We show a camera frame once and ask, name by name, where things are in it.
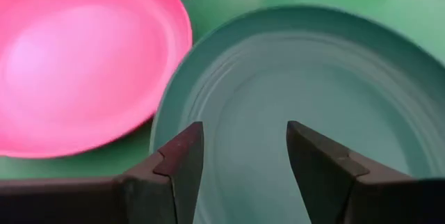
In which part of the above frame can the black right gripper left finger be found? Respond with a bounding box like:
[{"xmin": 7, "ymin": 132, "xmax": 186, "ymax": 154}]
[{"xmin": 0, "ymin": 121, "xmax": 205, "ymax": 224}]

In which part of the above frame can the teal plastic plate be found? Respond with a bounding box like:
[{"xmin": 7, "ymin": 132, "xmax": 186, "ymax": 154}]
[{"xmin": 149, "ymin": 5, "xmax": 445, "ymax": 224}]

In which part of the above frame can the pink plastic plate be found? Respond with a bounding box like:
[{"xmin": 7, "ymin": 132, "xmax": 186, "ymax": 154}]
[{"xmin": 0, "ymin": 0, "xmax": 194, "ymax": 159}]

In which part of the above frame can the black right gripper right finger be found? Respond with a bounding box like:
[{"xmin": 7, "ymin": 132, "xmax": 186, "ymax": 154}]
[{"xmin": 286, "ymin": 120, "xmax": 445, "ymax": 224}]

